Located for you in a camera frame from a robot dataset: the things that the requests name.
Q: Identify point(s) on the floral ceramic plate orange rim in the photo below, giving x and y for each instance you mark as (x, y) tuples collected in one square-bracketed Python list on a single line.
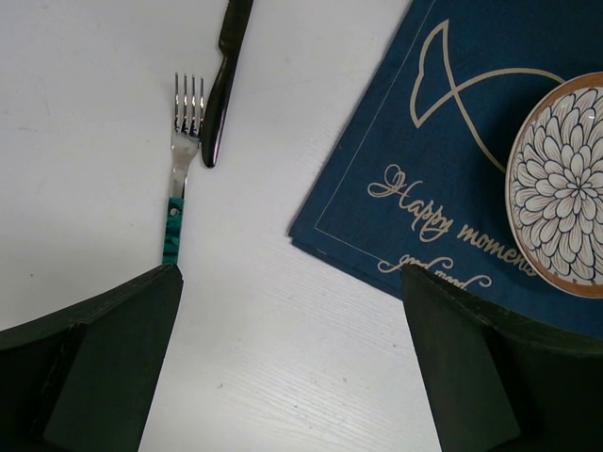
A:
[(553, 187)]

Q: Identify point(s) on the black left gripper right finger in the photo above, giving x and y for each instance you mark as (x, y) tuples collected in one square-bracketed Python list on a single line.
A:
[(497, 380)]

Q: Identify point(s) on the fork with teal handle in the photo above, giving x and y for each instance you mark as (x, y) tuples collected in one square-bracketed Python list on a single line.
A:
[(188, 120)]

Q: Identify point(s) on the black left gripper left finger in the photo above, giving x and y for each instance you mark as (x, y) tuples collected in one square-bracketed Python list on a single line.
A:
[(83, 378)]

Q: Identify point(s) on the blue cloth placemat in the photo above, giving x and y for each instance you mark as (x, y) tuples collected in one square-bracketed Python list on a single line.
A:
[(418, 178)]

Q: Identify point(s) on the black table knife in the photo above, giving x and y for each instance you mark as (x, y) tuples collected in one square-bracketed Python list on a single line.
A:
[(232, 33)]

